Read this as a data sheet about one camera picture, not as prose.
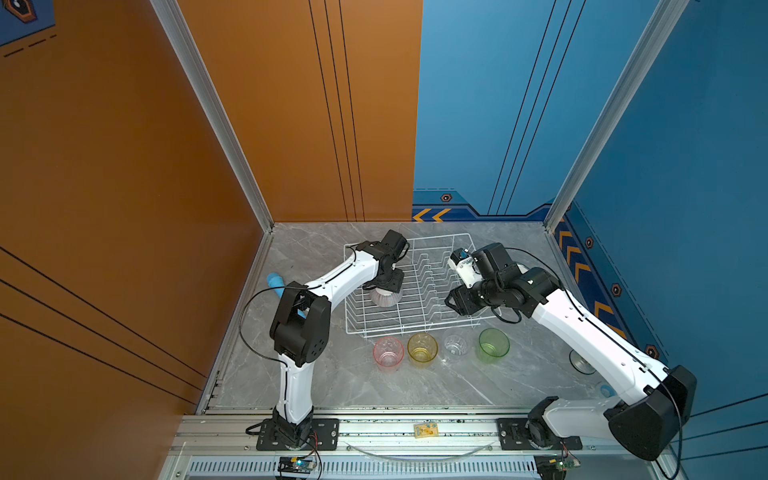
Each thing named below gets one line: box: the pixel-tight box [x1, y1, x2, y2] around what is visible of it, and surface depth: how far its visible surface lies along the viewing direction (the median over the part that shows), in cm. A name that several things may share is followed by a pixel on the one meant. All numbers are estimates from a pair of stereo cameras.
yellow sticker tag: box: [413, 423, 439, 439], surface depth 75 cm
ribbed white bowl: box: [370, 287, 403, 307], surface depth 94 cm
